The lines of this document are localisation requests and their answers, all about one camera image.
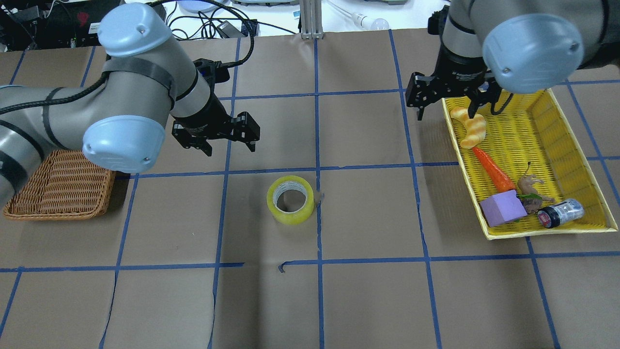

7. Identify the black power adapter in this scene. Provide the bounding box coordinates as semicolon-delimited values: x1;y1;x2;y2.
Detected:
216;19;259;38

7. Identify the yellow packing tape roll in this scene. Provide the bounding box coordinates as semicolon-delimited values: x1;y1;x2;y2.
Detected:
266;175;315;225

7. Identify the white light bulb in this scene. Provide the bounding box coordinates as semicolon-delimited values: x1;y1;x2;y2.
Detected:
350;13;390;31

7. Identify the brown wicker basket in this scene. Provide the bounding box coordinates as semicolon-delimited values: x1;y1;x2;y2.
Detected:
3;150;117;221

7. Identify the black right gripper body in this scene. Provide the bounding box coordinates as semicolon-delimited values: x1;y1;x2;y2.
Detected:
405;72;502;108

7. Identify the toy croissant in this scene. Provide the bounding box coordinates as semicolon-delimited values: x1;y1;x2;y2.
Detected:
449;108;487;149

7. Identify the aluminium frame post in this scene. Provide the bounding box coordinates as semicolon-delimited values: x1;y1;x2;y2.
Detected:
299;0;324;40

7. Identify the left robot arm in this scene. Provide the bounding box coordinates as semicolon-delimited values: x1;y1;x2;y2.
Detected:
1;1;261;205

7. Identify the small spice jar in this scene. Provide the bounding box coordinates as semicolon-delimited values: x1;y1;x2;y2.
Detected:
537;198;585;228

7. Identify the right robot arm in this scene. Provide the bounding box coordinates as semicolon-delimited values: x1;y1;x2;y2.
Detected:
405;0;620;119

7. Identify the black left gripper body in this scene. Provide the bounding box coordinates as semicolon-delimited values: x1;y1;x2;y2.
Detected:
172;112;261;148

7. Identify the yellow woven tray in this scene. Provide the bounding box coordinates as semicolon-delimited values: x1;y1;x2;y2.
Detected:
441;89;618;240

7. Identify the purple foam cube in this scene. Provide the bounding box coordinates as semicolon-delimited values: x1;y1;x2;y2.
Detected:
479;190;527;227

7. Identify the toy carrot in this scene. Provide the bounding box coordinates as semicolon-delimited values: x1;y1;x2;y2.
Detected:
471;146;516;193

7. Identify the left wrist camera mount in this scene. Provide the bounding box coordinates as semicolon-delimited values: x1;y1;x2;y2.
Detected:
193;58;230;85

